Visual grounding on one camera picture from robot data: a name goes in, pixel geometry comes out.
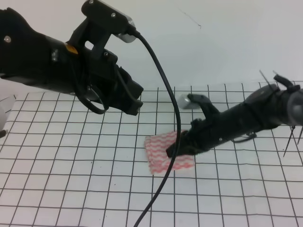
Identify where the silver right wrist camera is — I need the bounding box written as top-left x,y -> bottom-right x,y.
179,93 -> 220,119

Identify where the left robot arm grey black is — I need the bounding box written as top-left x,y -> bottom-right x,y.
0,0 -> 143,115

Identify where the white black grid tablecloth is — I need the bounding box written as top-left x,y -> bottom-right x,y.
0,88 -> 303,227

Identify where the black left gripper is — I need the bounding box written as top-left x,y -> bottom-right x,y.
45,43 -> 143,115

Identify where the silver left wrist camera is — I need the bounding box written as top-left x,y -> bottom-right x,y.
68,0 -> 136,54

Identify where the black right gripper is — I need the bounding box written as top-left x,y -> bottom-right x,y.
166,107 -> 256,158

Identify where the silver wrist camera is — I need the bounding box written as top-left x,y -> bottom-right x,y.
68,0 -> 136,54
179,93 -> 220,119

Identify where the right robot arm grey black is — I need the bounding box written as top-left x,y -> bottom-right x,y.
166,74 -> 303,158

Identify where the pink wavy striped towel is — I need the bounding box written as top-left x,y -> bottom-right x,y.
144,131 -> 195,175

